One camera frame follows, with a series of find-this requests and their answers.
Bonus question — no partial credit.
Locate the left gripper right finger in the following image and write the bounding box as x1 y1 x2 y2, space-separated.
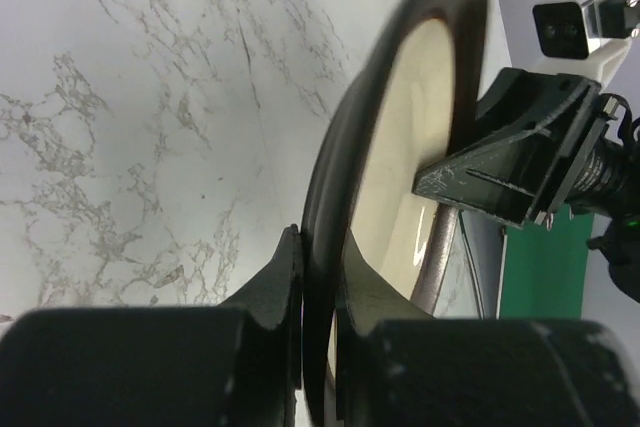
336 242 639 426

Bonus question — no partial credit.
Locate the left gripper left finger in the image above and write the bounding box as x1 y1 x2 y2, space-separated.
1 226 302 426

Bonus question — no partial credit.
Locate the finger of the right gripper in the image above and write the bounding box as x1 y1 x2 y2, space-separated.
413 131 545 227
476 68 570 122

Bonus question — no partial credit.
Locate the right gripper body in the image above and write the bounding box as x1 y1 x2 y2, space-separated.
524 75 622 224

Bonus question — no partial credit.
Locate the brown rim cream plate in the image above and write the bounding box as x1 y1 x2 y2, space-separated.
301 0 488 426

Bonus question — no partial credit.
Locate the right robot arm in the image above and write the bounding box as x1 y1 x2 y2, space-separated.
413 68 639 300

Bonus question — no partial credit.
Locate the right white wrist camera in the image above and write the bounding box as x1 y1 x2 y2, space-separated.
532 0 639 88

